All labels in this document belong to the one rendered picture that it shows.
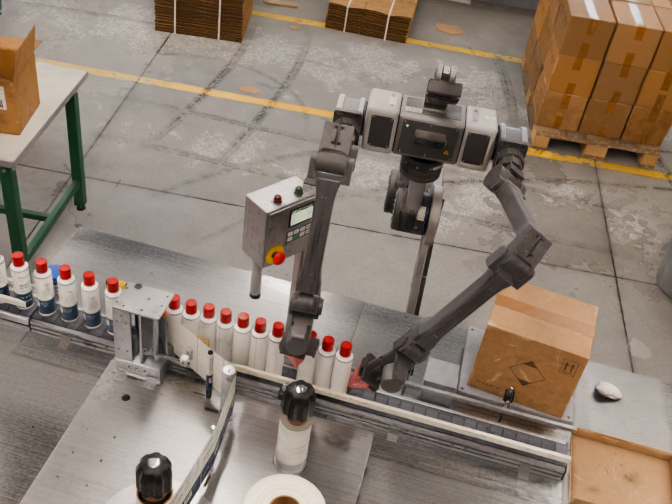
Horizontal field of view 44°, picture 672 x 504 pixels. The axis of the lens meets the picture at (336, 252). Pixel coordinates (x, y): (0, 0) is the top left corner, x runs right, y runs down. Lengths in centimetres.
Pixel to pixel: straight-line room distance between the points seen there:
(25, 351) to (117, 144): 254
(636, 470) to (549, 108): 323
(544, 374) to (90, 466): 130
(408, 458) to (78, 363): 102
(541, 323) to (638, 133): 326
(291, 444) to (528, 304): 85
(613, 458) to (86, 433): 151
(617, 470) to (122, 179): 312
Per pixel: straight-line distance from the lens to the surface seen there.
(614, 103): 553
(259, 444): 236
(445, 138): 252
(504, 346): 251
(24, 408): 254
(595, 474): 261
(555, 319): 256
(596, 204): 523
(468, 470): 248
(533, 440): 255
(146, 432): 238
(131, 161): 490
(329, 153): 205
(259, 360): 247
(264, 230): 216
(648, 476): 268
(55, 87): 403
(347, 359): 237
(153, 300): 235
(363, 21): 652
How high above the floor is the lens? 277
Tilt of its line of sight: 40 degrees down
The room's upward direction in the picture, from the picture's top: 9 degrees clockwise
